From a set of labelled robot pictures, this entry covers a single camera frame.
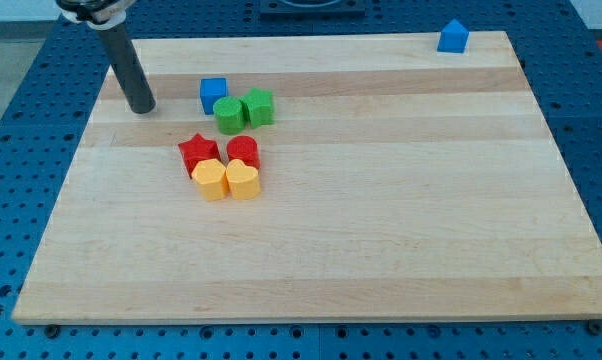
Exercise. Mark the blue cube block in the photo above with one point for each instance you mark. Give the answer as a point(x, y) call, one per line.
point(211, 90)

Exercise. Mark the red cylinder block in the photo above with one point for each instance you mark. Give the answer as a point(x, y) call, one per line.
point(244, 148)

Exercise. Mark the yellow hexagon block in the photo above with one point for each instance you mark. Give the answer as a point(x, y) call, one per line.
point(210, 179)

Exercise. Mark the wooden board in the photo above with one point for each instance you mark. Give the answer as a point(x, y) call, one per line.
point(399, 184)

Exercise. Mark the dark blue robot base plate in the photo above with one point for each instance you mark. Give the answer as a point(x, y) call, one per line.
point(281, 8)

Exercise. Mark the white and black rod mount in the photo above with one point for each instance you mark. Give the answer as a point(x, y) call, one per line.
point(97, 14)

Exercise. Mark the yellow heart block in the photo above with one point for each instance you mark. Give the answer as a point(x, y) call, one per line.
point(243, 180)

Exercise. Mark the blue pentagon block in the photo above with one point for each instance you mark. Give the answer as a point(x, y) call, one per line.
point(453, 38)

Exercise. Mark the green star block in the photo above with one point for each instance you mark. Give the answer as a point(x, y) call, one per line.
point(258, 107)

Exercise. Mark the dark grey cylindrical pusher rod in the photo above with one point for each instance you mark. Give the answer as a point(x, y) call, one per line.
point(128, 70)

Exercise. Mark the red star block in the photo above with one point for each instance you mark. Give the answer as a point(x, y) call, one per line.
point(197, 149)

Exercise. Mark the green cylinder block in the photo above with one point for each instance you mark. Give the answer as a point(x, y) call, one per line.
point(229, 116)

